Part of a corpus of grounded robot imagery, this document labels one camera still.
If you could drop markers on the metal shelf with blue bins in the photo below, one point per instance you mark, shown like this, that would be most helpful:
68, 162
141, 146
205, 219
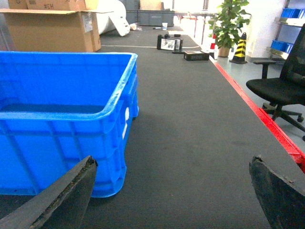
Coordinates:
288, 25

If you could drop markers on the red white traffic cone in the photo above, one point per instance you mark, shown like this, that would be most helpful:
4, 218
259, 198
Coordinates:
212, 45

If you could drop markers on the white paper cup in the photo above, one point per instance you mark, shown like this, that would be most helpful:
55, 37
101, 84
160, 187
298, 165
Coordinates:
164, 26

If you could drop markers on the red conveyor side rail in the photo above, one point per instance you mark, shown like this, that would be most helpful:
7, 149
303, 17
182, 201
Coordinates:
292, 149

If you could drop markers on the white foam roll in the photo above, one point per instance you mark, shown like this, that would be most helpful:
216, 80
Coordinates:
112, 16

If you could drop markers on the potted green plant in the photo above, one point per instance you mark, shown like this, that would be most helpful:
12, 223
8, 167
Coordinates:
227, 24

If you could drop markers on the large blue plastic crate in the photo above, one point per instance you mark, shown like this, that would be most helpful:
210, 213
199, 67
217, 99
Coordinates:
56, 108

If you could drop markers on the cardboard box on top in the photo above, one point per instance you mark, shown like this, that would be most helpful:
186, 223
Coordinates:
71, 5

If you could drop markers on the grey plastic storage crate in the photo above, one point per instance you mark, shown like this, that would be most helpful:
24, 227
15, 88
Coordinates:
150, 17

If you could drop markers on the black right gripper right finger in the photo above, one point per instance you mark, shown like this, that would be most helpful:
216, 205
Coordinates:
281, 200

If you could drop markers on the black flat box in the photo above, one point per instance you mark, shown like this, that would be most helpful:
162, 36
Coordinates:
196, 56

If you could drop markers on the yellow black traffic cone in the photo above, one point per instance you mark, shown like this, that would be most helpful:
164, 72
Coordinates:
239, 55

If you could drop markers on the large open cardboard box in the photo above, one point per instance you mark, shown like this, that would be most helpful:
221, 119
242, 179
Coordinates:
53, 30

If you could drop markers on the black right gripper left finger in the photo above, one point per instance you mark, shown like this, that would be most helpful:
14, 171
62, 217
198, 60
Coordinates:
60, 206

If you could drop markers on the black office chair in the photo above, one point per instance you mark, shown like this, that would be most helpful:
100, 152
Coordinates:
288, 88

